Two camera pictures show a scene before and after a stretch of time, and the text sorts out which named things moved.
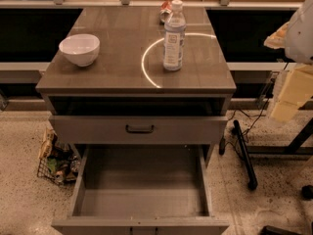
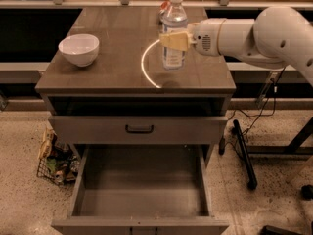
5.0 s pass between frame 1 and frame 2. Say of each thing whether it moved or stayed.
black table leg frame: stayed
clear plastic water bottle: moved
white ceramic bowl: stayed
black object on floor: stayed
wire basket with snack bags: stayed
